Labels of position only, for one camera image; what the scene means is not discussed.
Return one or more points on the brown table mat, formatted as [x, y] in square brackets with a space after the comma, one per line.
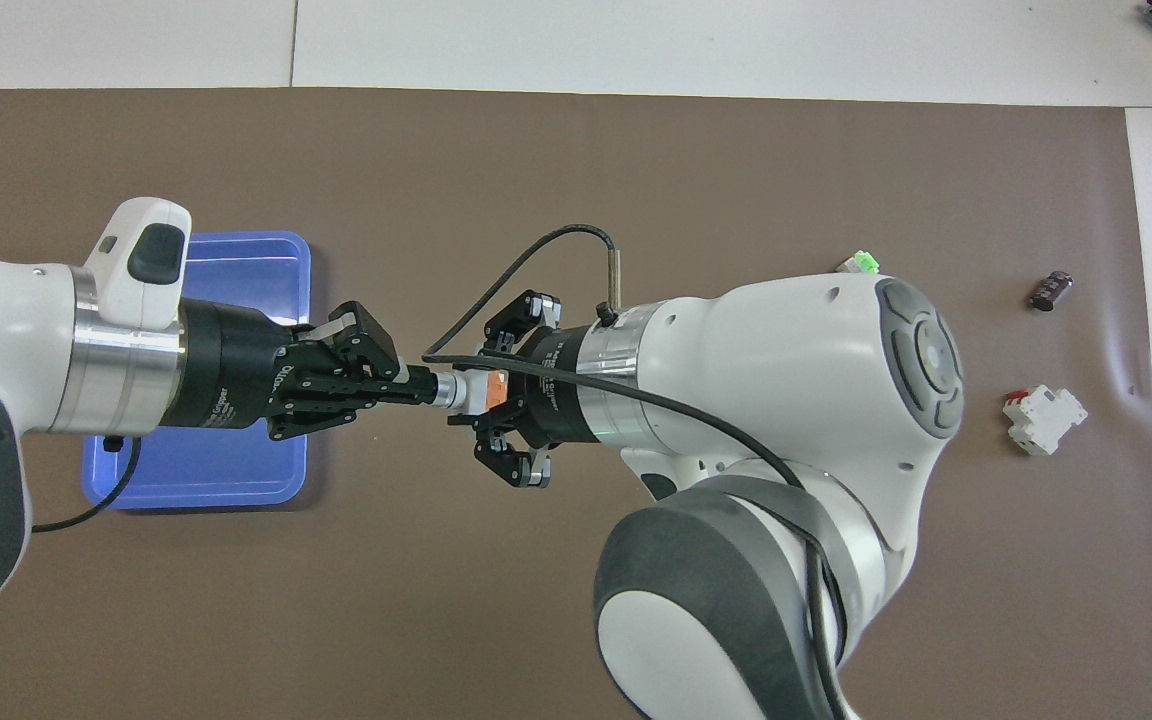
[576, 600]

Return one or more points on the orange push button switch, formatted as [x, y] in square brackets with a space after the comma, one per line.
[471, 390]

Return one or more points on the green push button switch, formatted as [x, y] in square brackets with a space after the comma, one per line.
[861, 263]

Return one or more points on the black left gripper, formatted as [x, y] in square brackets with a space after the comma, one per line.
[226, 365]

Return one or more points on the blue plastic tray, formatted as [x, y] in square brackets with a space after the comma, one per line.
[236, 470]

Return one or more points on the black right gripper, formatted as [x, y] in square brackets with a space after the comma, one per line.
[551, 390]

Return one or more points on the white red circuit breaker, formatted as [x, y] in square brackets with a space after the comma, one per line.
[1044, 420]

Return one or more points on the small black terminal block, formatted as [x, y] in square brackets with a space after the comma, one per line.
[1051, 290]

